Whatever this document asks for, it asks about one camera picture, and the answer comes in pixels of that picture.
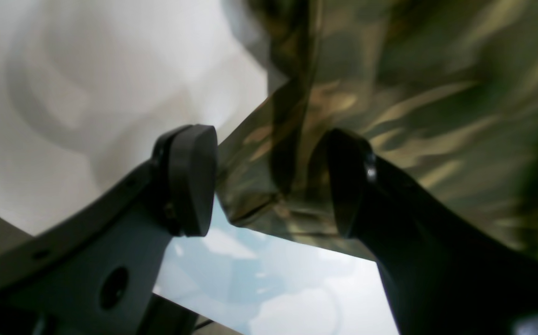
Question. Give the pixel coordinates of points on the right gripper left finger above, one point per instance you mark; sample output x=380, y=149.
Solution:
x=95, y=273

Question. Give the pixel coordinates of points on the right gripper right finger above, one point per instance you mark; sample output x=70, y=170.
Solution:
x=441, y=276

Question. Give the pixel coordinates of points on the camouflage t-shirt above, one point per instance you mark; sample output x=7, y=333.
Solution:
x=446, y=90

